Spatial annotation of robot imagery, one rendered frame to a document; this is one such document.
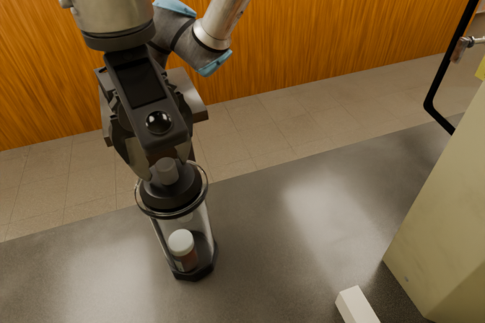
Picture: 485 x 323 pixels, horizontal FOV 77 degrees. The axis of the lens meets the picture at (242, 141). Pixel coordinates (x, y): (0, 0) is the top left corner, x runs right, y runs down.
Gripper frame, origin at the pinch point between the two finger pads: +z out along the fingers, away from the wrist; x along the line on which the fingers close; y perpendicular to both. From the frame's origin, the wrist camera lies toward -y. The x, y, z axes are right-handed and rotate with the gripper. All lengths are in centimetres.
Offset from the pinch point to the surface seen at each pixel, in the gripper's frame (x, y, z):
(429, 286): -27.9, -29.5, 18.5
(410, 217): -29.9, -21.8, 10.7
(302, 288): -13.7, -16.8, 25.8
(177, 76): -27, 67, 26
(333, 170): -39.4, 0.4, 25.8
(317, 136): -129, 83, 120
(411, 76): -259, 94, 120
